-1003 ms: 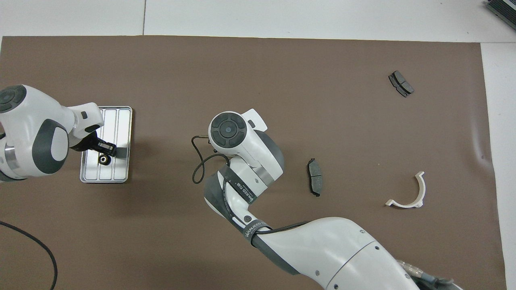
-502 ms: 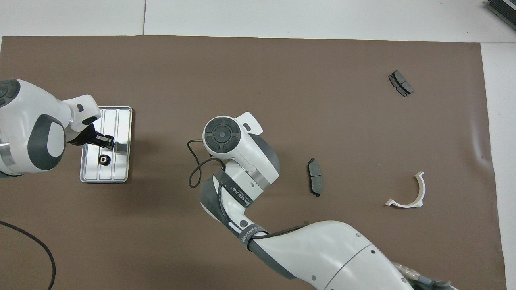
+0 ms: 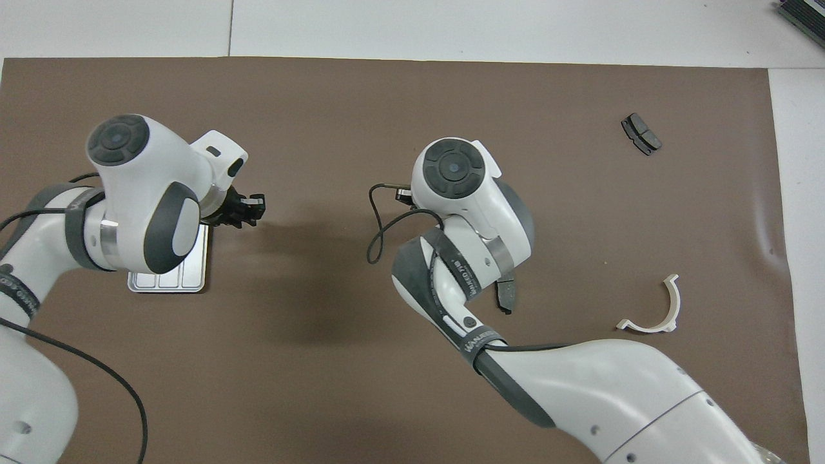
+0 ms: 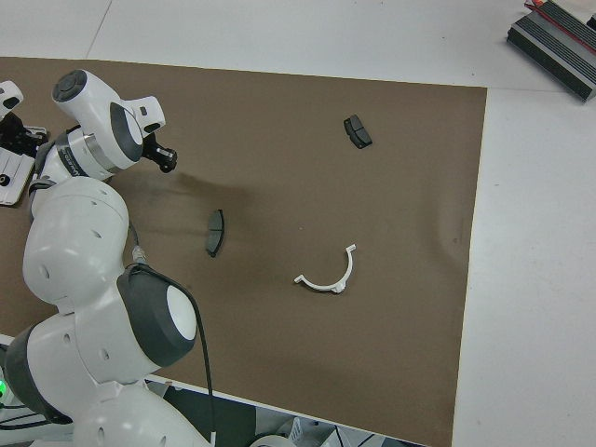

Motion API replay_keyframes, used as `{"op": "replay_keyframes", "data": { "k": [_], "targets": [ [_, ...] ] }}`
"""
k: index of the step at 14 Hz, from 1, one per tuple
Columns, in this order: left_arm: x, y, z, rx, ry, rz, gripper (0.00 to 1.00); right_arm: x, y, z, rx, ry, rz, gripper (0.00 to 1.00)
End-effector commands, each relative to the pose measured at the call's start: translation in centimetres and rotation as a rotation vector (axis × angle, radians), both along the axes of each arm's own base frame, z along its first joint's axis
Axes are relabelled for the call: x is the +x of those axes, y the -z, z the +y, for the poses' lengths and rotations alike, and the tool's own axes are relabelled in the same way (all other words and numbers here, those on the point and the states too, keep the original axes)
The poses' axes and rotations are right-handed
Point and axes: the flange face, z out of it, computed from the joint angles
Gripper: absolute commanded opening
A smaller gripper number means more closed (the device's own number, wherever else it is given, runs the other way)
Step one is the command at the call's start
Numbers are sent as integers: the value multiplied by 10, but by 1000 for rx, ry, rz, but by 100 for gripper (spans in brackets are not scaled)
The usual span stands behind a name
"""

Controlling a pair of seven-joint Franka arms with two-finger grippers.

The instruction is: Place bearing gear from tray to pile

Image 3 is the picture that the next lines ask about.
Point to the stacked dark brake pads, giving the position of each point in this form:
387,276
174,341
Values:
642,134

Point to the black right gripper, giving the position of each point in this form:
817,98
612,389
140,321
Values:
405,194

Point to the brown table mat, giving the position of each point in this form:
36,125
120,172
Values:
322,116

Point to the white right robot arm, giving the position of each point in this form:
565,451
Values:
580,386

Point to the silver metal tray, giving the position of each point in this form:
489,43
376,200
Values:
167,280

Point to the white curved plastic bracket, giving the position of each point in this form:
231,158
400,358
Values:
673,303

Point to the dark grey device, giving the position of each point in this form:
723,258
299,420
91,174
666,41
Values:
805,13

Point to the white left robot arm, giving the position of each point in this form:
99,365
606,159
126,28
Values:
155,167

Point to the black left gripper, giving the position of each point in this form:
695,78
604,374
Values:
235,209

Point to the single dark brake pad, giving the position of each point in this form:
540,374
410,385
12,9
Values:
506,296

